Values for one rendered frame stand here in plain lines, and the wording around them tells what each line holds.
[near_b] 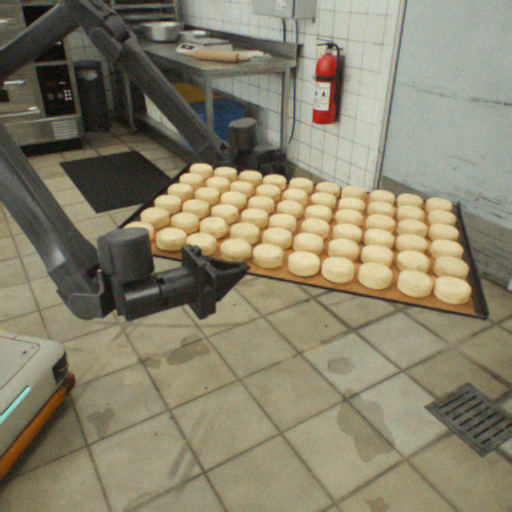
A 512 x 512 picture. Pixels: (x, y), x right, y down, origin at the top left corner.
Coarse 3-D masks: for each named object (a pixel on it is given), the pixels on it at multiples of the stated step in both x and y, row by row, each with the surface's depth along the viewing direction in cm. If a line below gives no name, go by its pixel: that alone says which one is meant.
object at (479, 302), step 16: (176, 176) 104; (160, 192) 98; (368, 192) 105; (144, 208) 92; (464, 224) 91; (464, 240) 88; (160, 256) 77; (464, 256) 83; (320, 288) 72; (480, 288) 73; (416, 304) 70; (480, 304) 71
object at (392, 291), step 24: (312, 192) 103; (240, 216) 91; (216, 240) 83; (360, 240) 86; (456, 240) 88; (360, 264) 79; (432, 264) 80; (336, 288) 72; (360, 288) 73; (384, 288) 73; (432, 288) 74
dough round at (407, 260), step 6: (402, 252) 79; (408, 252) 79; (414, 252) 79; (402, 258) 77; (408, 258) 77; (414, 258) 77; (420, 258) 77; (426, 258) 78; (396, 264) 78; (402, 264) 77; (408, 264) 76; (414, 264) 76; (420, 264) 76; (426, 264) 76; (402, 270) 77; (420, 270) 76; (426, 270) 77
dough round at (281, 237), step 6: (270, 228) 84; (276, 228) 84; (282, 228) 84; (264, 234) 82; (270, 234) 82; (276, 234) 82; (282, 234) 82; (288, 234) 82; (264, 240) 82; (270, 240) 80; (276, 240) 80; (282, 240) 80; (288, 240) 81; (282, 246) 81; (288, 246) 82
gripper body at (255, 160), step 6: (264, 150) 111; (270, 150) 111; (276, 150) 111; (282, 150) 112; (252, 156) 115; (258, 156) 110; (264, 156) 110; (270, 156) 112; (246, 162) 116; (252, 162) 114; (258, 162) 111; (264, 162) 111; (270, 162) 112; (246, 168) 117; (252, 168) 114; (258, 168) 111
